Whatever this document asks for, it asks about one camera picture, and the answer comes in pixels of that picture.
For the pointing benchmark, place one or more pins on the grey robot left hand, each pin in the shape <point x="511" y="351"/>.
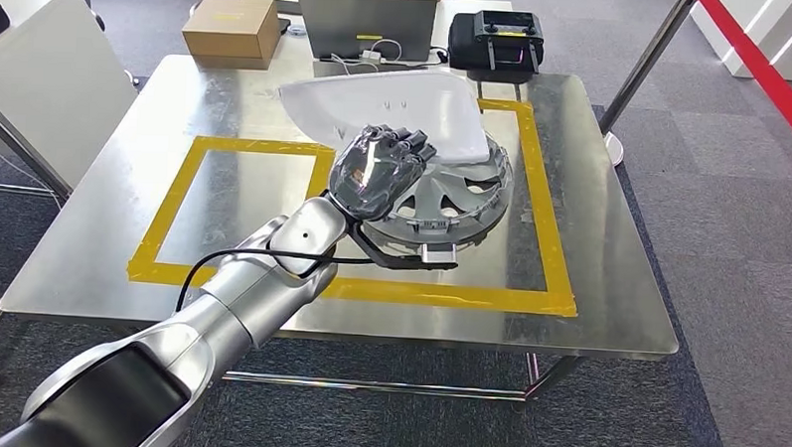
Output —
<point x="376" y="174"/>

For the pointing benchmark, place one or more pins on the white plastic shell part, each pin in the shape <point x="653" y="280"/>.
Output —
<point x="374" y="106"/>

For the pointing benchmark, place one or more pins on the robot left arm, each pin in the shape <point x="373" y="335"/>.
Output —
<point x="235" y="308"/>

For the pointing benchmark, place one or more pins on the steel workbench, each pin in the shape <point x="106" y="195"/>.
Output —
<point x="599" y="255"/>

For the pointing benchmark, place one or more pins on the grey wheel hubcap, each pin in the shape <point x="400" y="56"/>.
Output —
<point x="463" y="197"/>

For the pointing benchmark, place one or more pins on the grey laptop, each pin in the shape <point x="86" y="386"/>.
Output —
<point x="369" y="23"/>

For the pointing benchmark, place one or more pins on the black carry case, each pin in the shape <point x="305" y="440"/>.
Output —
<point x="463" y="46"/>

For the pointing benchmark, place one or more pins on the large yellow tape square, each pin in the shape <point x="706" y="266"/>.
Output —
<point x="544" y="220"/>

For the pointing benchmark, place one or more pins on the black remote controller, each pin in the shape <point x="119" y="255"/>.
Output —
<point x="510" y="25"/>

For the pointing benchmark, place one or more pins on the small yellow tape square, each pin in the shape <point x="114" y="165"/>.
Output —
<point x="173" y="201"/>

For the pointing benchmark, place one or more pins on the brown cardboard box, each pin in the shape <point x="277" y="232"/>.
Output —
<point x="231" y="26"/>

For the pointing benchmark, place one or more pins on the white desk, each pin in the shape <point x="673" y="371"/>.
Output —
<point x="45" y="71"/>

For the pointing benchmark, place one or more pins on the red barrier belt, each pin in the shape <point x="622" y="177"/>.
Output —
<point x="763" y="70"/>

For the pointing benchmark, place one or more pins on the black left wrist camera bracket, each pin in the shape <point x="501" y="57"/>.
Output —
<point x="380" y="254"/>

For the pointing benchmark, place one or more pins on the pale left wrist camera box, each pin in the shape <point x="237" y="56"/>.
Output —
<point x="438" y="253"/>

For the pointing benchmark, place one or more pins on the chrome stanchion post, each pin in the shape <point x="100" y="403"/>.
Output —
<point x="644" y="59"/>

